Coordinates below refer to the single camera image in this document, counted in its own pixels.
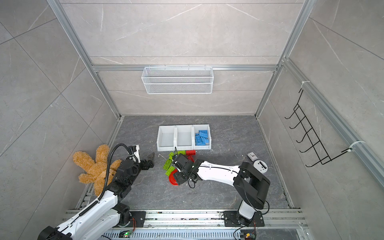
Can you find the red arch lego piece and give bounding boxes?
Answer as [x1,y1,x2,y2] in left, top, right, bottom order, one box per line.
[169,171,179,186]

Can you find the blue lego brick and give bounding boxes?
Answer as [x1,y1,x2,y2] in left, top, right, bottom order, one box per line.
[195,135,207,146]
[198,130,208,141]

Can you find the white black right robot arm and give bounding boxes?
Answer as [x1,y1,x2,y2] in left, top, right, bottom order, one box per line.
[173,155,271,226]

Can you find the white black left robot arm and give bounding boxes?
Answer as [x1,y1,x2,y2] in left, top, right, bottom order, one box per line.
[38,144,155,240]

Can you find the green lego brick small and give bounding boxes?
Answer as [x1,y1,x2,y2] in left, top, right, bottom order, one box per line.
[166,166,175,177]

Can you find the red lego brick studded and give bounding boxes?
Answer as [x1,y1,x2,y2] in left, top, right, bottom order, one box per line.
[188,156,196,163]

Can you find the red lego brick long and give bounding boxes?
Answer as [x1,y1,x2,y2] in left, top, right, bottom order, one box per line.
[186,150,196,156]

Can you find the green lego brick upside down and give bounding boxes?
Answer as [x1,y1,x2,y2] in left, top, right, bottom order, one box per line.
[163,159,173,171]

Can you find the white left plastic bin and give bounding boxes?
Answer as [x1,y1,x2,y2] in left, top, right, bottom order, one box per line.
[157,126,176,152]

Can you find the white plastic bin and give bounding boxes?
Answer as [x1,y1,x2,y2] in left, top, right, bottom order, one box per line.
[193,125,212,150]
[176,125,193,151]
[157,126,176,152]

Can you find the white middle plastic bin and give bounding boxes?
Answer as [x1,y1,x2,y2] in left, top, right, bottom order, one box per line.
[176,125,193,151]

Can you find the white right plastic bin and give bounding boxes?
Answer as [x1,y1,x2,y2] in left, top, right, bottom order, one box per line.
[193,125,212,150]

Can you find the brown teddy bear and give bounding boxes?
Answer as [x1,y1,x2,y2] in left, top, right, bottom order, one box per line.
[73,145,110,196]

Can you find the white round scale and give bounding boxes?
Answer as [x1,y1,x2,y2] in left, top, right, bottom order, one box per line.
[253,160,268,174]

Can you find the metal base rail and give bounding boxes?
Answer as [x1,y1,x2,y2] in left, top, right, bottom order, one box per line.
[64,208,310,240]

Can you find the white wire mesh basket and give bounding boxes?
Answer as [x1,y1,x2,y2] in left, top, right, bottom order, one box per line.
[142,67,214,95]

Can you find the black wire hook rack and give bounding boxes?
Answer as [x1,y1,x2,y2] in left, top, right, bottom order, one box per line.
[285,89,366,168]

